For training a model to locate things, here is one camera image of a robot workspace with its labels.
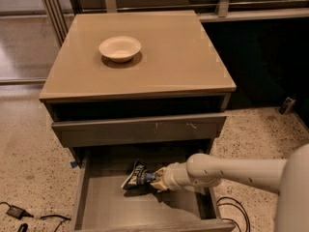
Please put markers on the grey drawer cabinet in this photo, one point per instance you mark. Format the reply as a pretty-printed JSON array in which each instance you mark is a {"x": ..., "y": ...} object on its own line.
[{"x": 176, "y": 72}]

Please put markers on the blue chip bag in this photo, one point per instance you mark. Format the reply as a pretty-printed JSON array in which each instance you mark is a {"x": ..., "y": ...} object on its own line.
[{"x": 140, "y": 176}]

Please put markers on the closed grey top drawer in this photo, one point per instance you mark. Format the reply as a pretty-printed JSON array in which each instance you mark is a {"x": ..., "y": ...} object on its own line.
[{"x": 138, "y": 130}]

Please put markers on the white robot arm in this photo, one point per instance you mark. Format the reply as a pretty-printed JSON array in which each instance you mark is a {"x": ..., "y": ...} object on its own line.
[{"x": 288, "y": 178}]

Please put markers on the white paper bowl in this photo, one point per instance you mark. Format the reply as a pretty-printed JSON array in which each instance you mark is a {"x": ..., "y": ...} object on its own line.
[{"x": 119, "y": 49}]

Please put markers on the blue tape piece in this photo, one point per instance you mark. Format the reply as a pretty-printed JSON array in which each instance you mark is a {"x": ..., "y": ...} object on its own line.
[{"x": 73, "y": 164}]

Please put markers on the small grey floor device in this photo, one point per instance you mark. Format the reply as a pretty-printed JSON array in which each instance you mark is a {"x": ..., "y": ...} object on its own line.
[{"x": 287, "y": 105}]

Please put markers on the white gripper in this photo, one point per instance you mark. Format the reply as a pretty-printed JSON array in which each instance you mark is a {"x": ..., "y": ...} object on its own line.
[{"x": 169, "y": 178}]

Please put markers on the open grey middle drawer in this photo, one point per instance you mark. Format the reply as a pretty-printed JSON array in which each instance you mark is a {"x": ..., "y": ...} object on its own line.
[{"x": 103, "y": 206}]

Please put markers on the black power adapter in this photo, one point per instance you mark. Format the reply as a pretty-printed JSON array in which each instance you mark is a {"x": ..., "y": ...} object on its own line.
[{"x": 16, "y": 212}]

